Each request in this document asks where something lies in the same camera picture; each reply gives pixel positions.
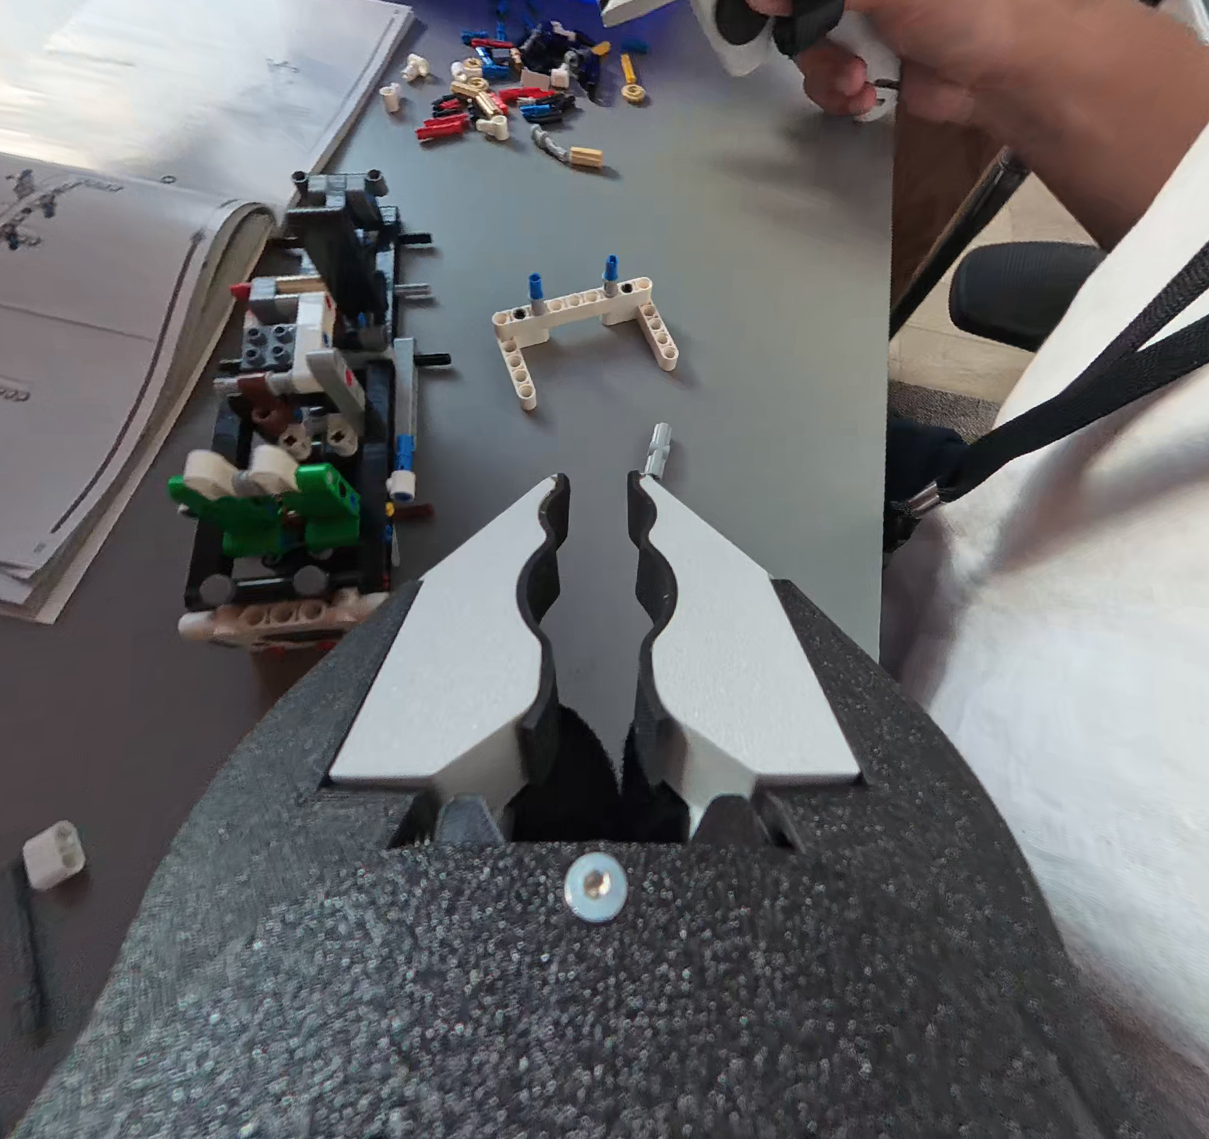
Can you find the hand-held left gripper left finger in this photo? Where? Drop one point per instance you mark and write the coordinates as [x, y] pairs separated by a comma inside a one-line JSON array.
[[454, 667]]

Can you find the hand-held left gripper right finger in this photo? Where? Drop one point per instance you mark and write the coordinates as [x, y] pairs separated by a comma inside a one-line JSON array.
[[746, 667]]

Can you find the grey lego pin connector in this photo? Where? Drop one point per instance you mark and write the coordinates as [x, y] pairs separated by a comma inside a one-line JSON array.
[[658, 452]]

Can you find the white lego beam frame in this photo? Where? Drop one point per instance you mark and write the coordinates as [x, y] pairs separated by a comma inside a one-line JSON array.
[[568, 304]]

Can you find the person's right forearm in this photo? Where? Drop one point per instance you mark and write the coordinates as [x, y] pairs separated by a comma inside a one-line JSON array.
[[1106, 91]]

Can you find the tan lego connector grey axle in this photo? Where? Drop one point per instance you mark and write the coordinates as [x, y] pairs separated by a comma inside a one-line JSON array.
[[586, 157]]

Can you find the pile of coloured lego pieces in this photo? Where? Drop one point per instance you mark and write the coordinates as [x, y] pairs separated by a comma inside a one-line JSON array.
[[510, 82]]

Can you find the partly built lego vehicle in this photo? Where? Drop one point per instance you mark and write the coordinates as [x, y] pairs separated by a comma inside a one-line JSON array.
[[312, 422]]

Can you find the white two-hole lego connector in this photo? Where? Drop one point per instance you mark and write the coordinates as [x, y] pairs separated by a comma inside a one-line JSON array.
[[55, 856]]

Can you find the person's right hand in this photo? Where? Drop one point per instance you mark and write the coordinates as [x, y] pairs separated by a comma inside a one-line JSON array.
[[945, 15]]

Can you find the black office chair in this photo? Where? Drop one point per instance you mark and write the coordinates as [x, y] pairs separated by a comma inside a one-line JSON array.
[[1021, 295]]

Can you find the open instruction booklet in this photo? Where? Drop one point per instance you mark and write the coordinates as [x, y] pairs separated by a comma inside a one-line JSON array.
[[95, 355]]

